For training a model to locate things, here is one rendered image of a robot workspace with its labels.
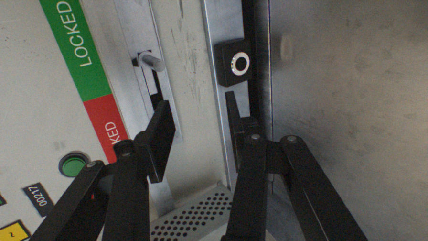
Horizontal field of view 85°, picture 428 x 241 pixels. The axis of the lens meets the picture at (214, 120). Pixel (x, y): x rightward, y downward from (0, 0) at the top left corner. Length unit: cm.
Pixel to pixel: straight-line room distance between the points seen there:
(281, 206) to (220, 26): 34
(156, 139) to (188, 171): 26
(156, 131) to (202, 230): 22
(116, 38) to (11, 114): 14
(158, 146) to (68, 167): 20
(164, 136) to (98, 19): 15
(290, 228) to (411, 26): 33
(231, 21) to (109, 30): 17
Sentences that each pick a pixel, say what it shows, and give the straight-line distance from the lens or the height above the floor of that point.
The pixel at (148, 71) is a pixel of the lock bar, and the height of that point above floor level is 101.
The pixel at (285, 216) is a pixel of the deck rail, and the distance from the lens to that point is 47.
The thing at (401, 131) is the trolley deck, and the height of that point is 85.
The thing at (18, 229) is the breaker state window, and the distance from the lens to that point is 40.
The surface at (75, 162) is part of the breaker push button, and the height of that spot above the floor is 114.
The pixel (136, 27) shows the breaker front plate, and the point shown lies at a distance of 32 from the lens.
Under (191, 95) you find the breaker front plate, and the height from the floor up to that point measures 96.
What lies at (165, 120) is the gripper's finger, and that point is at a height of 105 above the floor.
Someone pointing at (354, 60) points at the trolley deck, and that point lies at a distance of 29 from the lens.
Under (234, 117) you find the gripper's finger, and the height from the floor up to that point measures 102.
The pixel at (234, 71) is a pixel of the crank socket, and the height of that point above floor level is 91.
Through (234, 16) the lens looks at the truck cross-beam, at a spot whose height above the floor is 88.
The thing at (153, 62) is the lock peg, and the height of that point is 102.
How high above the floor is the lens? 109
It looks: 24 degrees down
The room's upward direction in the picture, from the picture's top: 112 degrees counter-clockwise
